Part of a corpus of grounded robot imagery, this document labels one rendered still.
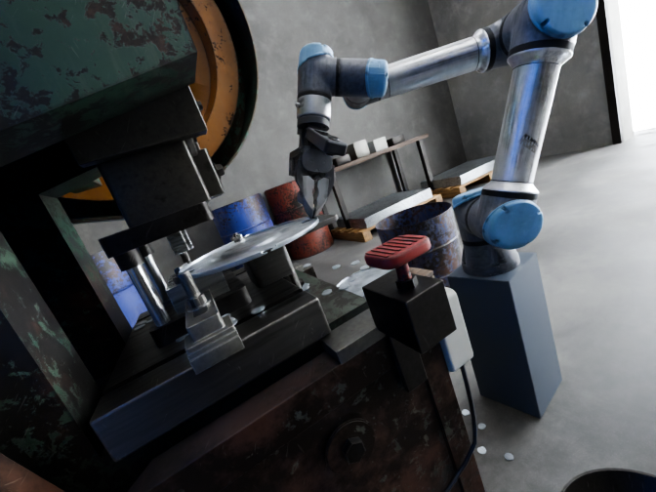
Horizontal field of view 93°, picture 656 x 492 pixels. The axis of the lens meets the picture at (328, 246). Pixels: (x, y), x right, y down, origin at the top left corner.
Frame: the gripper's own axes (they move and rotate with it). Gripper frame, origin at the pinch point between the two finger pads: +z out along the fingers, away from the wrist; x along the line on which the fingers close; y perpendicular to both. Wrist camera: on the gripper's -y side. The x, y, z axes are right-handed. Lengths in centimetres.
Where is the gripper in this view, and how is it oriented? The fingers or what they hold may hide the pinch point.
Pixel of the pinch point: (313, 212)
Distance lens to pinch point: 67.5
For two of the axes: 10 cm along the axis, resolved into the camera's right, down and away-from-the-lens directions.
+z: -0.4, 10.0, 0.4
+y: -4.5, -0.5, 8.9
